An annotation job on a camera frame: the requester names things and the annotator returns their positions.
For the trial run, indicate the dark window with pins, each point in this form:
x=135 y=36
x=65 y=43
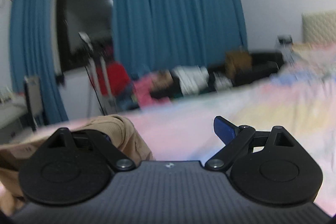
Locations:
x=91 y=17

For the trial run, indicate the blue curtain left panel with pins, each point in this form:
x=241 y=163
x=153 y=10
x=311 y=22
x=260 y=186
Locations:
x=31 y=53

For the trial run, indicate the cream quilted headboard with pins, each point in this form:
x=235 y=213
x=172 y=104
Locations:
x=319 y=27

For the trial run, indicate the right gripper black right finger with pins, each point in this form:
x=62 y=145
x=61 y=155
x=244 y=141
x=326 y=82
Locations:
x=268 y=167

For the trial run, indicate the red bag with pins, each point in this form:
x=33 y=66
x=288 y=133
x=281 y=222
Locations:
x=117 y=76

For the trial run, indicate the blue curtain right panel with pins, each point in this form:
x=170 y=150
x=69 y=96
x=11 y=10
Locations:
x=162 y=34

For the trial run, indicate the pastel rainbow bed sheet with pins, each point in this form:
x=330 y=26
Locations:
x=301 y=99

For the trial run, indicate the blue curtain panel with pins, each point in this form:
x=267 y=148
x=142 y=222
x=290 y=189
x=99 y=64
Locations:
x=162 y=34
x=31 y=53

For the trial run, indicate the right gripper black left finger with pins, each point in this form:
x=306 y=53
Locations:
x=71 y=167

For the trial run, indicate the white garment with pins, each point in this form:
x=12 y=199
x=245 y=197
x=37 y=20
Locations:
x=193 y=79

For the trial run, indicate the pink garment pile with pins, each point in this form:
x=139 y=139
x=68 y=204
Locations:
x=142 y=89

